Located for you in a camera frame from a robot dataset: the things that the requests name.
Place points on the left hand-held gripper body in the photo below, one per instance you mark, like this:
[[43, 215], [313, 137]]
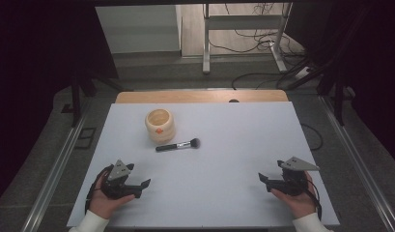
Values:
[[116, 185]]

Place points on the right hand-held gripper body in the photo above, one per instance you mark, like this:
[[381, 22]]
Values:
[[291, 182]]

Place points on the cream ribbed cup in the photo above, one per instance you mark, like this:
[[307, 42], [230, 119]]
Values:
[[160, 130]]

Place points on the black makeup brush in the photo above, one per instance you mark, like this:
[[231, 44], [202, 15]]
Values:
[[177, 145]]

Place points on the person's right hand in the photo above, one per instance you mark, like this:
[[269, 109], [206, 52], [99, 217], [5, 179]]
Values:
[[298, 203]]

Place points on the person's left hand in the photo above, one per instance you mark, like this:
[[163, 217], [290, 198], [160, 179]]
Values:
[[103, 204]]

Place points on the person's right white sleeve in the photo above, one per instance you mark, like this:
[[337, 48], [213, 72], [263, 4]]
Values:
[[311, 224]]

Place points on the person's white sleeve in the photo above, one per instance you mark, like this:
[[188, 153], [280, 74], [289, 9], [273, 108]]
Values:
[[90, 224], [311, 224]]

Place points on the person's left white sleeve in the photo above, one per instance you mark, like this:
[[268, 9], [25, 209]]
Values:
[[90, 224]]

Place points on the black floor plate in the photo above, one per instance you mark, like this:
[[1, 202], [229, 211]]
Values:
[[85, 138]]

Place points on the white table board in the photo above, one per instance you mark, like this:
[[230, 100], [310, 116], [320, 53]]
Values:
[[217, 154]]

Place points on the black table grommet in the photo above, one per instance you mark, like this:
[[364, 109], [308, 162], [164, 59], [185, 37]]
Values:
[[233, 101]]

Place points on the black stand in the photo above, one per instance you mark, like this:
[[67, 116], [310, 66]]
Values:
[[339, 96], [76, 96]]

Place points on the white power strip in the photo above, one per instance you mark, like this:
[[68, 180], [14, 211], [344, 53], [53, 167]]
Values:
[[302, 72]]

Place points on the wooden table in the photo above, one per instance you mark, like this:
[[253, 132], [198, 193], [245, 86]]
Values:
[[201, 96]]

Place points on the black curtain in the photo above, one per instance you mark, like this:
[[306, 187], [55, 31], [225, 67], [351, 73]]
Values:
[[31, 80], [378, 64]]

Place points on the metal floor rail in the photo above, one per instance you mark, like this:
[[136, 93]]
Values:
[[56, 167], [356, 161]]

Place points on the white wall panel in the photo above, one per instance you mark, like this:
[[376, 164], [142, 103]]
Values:
[[137, 29]]

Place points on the white desk frame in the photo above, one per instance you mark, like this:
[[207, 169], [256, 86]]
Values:
[[243, 22]]

